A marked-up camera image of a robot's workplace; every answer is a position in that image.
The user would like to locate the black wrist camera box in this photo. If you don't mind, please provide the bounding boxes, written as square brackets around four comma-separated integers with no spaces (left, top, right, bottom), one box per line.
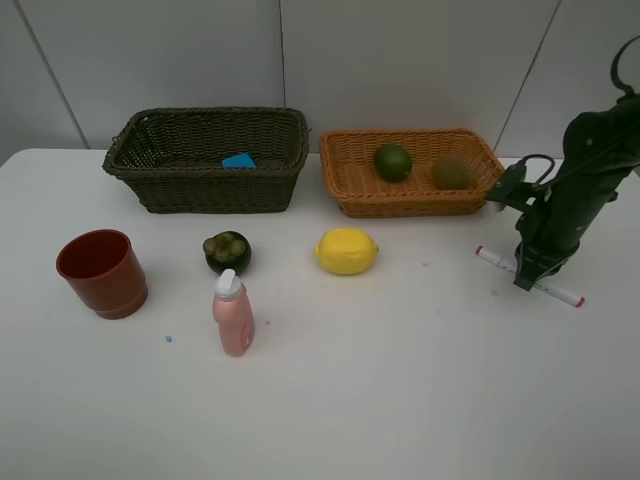
[485,159,555,212]

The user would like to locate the white marker pink caps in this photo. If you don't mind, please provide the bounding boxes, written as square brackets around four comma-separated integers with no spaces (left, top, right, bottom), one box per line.
[475,245,585,308]

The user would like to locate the dark purple mangosteen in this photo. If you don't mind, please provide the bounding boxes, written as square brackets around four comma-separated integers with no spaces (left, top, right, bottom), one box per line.
[202,231,252,276]

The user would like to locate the blue whiteboard eraser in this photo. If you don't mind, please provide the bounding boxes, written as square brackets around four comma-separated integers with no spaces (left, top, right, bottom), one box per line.
[222,153,257,169]

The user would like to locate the orange wicker basket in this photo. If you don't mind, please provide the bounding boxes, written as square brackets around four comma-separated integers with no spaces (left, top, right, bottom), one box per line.
[319,128,504,218]

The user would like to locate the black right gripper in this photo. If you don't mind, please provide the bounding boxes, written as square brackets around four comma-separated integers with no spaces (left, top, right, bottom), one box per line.
[514,174,620,291]

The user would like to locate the brown kiwi fruit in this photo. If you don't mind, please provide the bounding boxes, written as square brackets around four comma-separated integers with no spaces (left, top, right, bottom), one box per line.
[432,155,472,190]

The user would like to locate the dark brown wicker basket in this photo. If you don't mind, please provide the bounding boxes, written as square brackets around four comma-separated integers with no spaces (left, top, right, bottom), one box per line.
[103,106,309,214]

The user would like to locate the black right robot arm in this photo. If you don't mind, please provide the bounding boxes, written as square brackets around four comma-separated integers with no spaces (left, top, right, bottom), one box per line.
[514,36,639,291]

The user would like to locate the green lime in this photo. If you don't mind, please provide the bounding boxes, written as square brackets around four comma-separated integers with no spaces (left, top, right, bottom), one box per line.
[373,144,413,183]

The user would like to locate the yellow lemon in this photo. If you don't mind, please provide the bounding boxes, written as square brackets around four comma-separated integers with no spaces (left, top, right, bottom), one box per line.
[314,227,379,275]

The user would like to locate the pink bottle white cap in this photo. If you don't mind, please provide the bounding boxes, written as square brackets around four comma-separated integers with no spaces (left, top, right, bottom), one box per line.
[212,269,255,357]

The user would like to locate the red plastic cup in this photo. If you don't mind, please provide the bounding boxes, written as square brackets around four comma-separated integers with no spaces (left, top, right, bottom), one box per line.
[56,229,148,320]

